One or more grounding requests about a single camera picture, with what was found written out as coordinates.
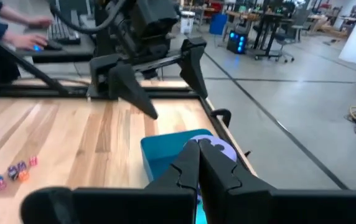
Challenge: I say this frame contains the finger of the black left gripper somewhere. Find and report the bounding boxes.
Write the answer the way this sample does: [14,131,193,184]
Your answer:
[179,37,209,100]
[90,54,159,121]

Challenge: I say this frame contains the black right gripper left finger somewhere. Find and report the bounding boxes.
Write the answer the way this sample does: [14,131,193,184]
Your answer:
[145,139,201,191]

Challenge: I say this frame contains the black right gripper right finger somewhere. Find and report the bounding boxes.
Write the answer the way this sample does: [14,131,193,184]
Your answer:
[198,138,276,192]

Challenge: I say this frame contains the large purple foam die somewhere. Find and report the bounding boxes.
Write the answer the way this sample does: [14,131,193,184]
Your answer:
[182,134,238,163]

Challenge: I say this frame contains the large teal foam die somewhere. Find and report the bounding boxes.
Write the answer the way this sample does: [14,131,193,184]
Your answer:
[195,198,208,224]

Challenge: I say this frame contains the person's forearm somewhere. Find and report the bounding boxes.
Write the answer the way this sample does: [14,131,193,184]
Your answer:
[2,29,19,44]
[0,3,34,26]

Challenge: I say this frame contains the blue plastic tray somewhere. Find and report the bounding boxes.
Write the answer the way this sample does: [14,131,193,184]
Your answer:
[140,128,213,183]

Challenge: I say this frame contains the white trash can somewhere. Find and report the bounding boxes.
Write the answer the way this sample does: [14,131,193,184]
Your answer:
[180,11,195,35]

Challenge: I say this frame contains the computer tower blue lights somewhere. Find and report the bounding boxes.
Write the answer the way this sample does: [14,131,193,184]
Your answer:
[226,29,248,55]

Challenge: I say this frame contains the dark operator desk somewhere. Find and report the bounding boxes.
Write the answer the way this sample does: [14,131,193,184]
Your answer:
[17,29,97,64]

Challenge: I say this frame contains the black keyboard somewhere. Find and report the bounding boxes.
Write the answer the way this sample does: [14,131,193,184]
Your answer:
[46,17,82,45]

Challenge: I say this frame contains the black computer mouse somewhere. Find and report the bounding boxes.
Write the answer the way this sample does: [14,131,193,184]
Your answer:
[33,40,63,52]

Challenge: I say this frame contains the black standing desk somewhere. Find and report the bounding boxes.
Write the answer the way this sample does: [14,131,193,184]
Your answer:
[226,9,294,60]

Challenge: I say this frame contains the person's hand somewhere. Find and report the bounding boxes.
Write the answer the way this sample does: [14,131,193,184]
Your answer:
[9,32,49,50]
[27,16,54,29]

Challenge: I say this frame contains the grey office chair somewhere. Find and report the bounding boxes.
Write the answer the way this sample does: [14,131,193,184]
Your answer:
[274,8,311,63]

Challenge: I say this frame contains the small blue translucent die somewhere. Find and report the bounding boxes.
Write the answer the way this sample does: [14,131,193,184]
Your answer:
[7,166,19,181]

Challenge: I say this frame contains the black frame handle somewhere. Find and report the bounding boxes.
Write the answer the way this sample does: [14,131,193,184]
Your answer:
[210,108,232,128]

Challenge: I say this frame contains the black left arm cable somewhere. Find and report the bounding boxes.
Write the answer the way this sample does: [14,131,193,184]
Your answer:
[49,0,126,35]

